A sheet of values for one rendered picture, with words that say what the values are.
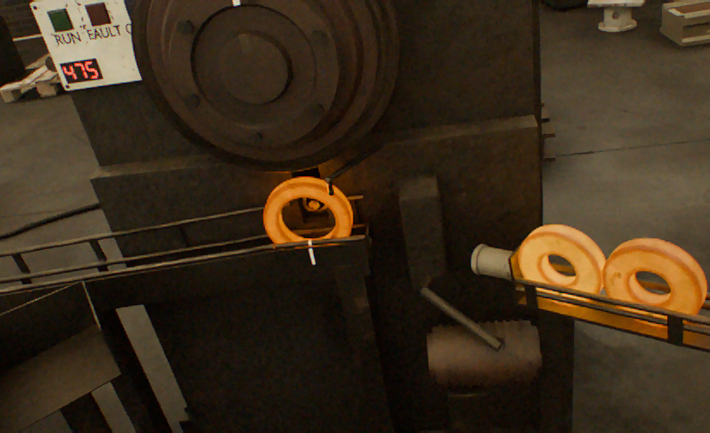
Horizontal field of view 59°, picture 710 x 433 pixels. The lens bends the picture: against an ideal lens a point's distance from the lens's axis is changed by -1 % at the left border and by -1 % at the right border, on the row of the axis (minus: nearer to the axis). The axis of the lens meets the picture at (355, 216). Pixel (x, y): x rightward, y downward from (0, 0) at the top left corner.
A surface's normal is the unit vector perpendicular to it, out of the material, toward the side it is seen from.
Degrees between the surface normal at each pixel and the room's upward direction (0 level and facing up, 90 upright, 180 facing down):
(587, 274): 90
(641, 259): 90
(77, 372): 5
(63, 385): 5
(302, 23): 90
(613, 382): 0
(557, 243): 90
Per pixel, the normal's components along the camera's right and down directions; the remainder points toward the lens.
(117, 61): -0.07, 0.53
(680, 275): -0.62, 0.49
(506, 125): -0.16, -0.84
